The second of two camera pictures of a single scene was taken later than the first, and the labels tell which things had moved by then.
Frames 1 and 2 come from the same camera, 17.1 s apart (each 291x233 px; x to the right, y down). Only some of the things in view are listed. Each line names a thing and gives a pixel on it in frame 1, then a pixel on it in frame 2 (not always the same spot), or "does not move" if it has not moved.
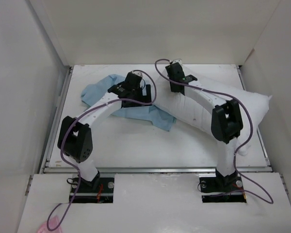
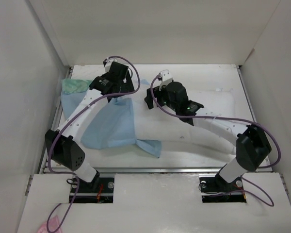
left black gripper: (133, 105) to (129, 86)
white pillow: (253, 107) to (178, 134)
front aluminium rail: (72, 169) does not move
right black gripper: (171, 90) to (149, 99)
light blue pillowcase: (97, 85) to (112, 124)
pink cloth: (53, 223) does not move
